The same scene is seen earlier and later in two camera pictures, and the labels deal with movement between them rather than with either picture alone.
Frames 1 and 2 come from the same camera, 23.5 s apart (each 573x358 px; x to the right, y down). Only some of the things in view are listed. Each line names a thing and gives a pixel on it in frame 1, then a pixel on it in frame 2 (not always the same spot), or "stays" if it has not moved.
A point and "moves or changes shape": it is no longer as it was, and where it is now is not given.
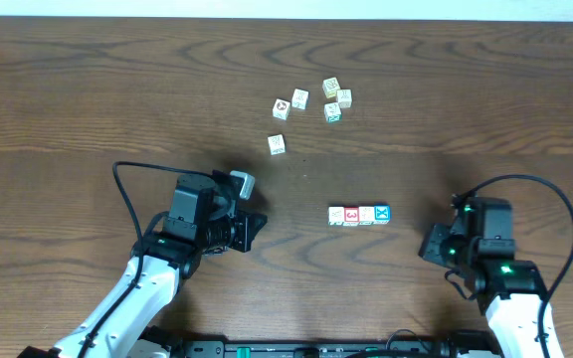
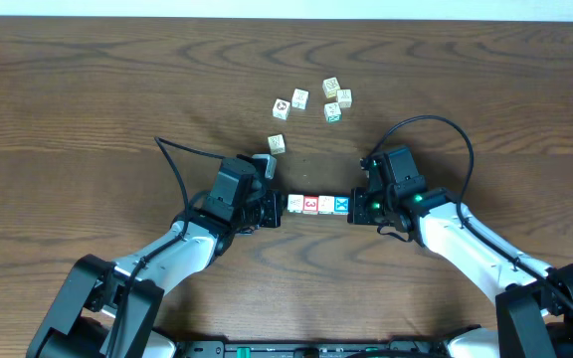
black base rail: [321, 349] stays
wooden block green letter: [366, 215] moves or changes shape
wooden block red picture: [282, 109] stays
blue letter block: [382, 214] moves or changes shape
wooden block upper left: [300, 98] stays
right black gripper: [431, 249] -> [357, 213]
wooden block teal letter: [332, 112] stays
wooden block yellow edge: [330, 87] stays
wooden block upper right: [344, 97] stays
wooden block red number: [351, 217] moves or changes shape
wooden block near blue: [277, 144] stays
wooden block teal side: [336, 215] -> [294, 203]
